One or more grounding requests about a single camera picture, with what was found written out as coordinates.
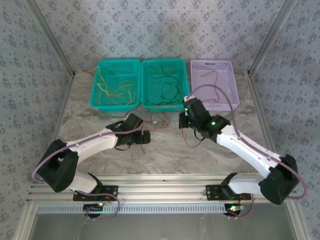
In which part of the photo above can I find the black wire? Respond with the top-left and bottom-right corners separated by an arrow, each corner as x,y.
149,65 -> 182,83
161,79 -> 181,101
146,84 -> 183,106

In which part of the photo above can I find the teal perforated plastic basket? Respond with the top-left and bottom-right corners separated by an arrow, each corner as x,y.
89,59 -> 143,113
140,58 -> 192,113

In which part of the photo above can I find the lilac perforated plastic basket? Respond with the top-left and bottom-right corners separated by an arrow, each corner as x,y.
189,59 -> 241,112

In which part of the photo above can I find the black electronics board with LED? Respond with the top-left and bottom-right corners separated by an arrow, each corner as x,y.
224,203 -> 245,218
83,202 -> 105,218

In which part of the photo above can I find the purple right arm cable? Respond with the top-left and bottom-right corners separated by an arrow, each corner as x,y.
152,84 -> 308,221

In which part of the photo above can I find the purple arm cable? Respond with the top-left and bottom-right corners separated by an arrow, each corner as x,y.
152,84 -> 308,221
31,109 -> 121,221

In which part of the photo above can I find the aluminium side rail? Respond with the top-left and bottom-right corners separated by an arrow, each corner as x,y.
246,71 -> 312,240
14,72 -> 76,240

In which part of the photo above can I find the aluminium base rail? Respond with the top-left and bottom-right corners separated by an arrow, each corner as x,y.
27,173 -> 300,204

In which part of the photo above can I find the white slotted cable duct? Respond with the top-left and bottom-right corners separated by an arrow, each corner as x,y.
36,203 -> 242,215

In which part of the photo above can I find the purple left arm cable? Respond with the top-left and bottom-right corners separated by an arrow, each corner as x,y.
31,109 -> 121,221

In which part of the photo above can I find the aluminium corner post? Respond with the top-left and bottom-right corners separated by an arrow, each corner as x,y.
246,0 -> 300,77
24,0 -> 76,77

